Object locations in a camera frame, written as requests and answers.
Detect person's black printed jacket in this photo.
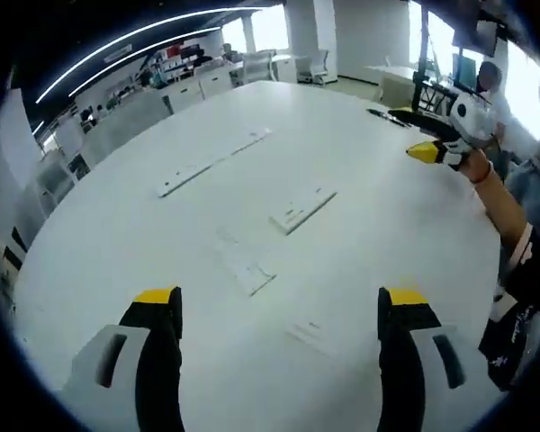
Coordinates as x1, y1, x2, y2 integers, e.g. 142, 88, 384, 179
478, 224, 540, 393

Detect light blue cloth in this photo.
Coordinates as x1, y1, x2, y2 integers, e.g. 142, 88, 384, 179
506, 157, 540, 227

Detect white side table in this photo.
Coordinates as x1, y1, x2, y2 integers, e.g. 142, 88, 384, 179
363, 64, 429, 103

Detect person's right hand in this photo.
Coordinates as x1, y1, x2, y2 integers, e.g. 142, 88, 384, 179
459, 149, 494, 184

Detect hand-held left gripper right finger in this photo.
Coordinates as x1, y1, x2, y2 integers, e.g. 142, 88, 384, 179
377, 287, 500, 432

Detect white socket holder cover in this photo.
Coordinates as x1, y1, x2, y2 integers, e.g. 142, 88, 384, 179
284, 314, 339, 357
214, 226, 278, 299
268, 185, 338, 237

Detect plain white pillar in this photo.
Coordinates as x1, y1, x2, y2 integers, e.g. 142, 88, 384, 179
332, 0, 410, 86

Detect red wrist bracelet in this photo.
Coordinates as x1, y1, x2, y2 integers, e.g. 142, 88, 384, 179
471, 161, 494, 185

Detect long white socket holder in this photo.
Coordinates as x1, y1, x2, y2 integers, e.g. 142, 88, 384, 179
155, 126, 272, 199

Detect black floor stand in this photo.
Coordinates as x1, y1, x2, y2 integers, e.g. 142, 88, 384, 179
410, 0, 456, 114

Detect ceiling air vent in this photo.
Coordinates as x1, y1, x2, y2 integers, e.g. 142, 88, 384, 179
103, 43, 134, 62

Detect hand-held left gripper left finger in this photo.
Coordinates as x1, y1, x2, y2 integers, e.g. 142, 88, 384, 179
65, 284, 185, 432

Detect white mesh office chair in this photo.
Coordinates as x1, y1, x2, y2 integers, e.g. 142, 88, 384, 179
241, 50, 276, 85
296, 49, 330, 86

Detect row of white cabinets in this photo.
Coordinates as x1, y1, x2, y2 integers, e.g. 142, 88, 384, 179
160, 58, 298, 114

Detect black flat tool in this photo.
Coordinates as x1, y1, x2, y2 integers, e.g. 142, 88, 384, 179
365, 107, 411, 128

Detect long ceiling light strip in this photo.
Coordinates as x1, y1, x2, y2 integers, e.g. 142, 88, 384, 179
35, 7, 240, 105
67, 26, 222, 99

